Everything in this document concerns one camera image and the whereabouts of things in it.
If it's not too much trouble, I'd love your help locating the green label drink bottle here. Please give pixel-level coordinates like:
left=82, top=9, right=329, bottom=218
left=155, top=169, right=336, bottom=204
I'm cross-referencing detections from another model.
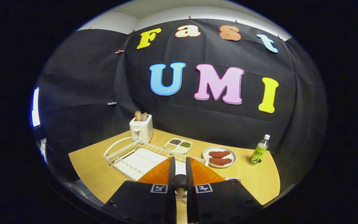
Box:
left=249, top=134, right=270, bottom=165

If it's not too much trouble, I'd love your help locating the white toaster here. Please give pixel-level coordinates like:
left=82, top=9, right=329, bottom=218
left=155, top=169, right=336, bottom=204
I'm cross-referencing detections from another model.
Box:
left=129, top=114, right=153, bottom=143

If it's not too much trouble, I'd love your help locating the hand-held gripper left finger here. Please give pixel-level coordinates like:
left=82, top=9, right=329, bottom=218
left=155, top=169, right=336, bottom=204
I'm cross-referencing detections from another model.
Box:
left=103, top=156, right=177, bottom=224

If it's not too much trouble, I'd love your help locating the white plate with meat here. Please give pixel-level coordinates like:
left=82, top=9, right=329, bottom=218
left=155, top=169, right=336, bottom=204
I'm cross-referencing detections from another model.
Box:
left=202, top=146, right=237, bottom=169

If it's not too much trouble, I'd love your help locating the black backdrop cloth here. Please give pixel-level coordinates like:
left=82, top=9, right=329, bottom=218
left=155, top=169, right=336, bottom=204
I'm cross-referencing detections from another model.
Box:
left=36, top=19, right=328, bottom=187

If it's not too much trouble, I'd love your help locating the white divided seasoning tray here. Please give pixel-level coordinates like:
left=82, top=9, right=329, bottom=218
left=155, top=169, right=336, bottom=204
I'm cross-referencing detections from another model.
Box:
left=164, top=138, right=193, bottom=154

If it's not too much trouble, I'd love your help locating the white wire dish rack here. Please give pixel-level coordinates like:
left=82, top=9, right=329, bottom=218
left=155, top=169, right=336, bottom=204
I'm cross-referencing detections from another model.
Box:
left=103, top=137, right=209, bottom=182

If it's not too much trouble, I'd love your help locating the bright white light panel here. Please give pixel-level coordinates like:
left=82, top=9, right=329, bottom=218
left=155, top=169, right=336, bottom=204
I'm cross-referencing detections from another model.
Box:
left=31, top=87, right=40, bottom=128

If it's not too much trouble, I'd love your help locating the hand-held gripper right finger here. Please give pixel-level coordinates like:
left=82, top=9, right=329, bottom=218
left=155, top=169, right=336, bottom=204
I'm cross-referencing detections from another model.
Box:
left=185, top=156, right=263, bottom=224

